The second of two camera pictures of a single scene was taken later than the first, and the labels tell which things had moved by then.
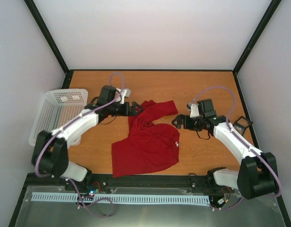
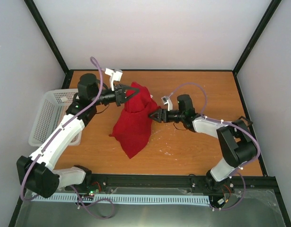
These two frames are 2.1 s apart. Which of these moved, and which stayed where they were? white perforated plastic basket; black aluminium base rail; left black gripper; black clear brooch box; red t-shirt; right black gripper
Moved: red t-shirt; right black gripper; left black gripper
Stayed: black clear brooch box; white perforated plastic basket; black aluminium base rail
